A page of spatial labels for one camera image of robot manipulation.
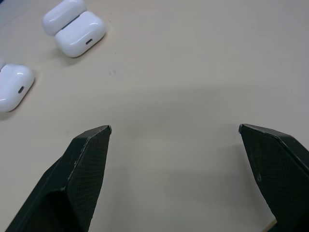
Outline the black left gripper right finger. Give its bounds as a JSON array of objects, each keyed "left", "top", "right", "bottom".
[{"left": 238, "top": 123, "right": 309, "bottom": 232}]

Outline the white earbud case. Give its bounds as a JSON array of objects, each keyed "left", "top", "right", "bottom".
[
  {"left": 0, "top": 62, "right": 35, "bottom": 113},
  {"left": 42, "top": 0, "right": 106, "bottom": 58}
]

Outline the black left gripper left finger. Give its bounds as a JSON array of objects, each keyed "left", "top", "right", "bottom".
[{"left": 4, "top": 125, "right": 112, "bottom": 232}]

